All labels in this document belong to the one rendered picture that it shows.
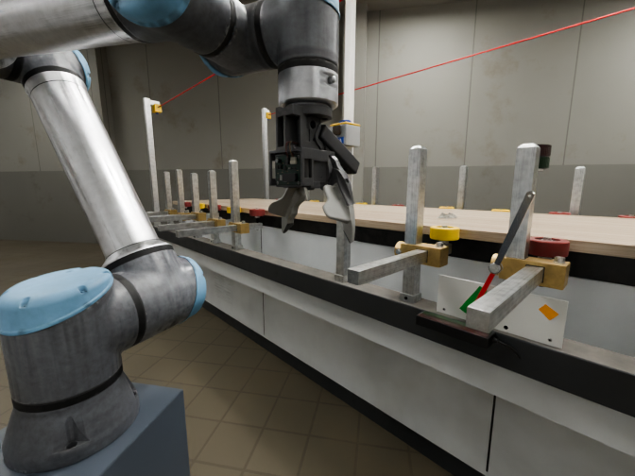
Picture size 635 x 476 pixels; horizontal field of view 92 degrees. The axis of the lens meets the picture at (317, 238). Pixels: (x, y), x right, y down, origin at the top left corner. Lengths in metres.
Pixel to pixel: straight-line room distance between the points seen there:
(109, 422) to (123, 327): 0.15
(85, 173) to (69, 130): 0.10
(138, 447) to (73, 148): 0.60
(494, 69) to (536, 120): 0.85
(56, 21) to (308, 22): 0.34
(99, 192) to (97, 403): 0.41
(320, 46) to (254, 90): 4.68
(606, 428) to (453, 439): 0.56
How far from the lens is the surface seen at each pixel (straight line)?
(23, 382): 0.66
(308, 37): 0.48
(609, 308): 1.01
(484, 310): 0.47
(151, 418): 0.72
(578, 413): 0.90
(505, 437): 1.25
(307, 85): 0.46
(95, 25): 0.56
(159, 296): 0.69
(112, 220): 0.77
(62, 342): 0.62
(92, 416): 0.68
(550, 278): 0.78
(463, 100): 4.85
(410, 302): 0.91
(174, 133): 5.70
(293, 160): 0.44
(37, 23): 0.66
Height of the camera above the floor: 1.02
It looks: 10 degrees down
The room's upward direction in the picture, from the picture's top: straight up
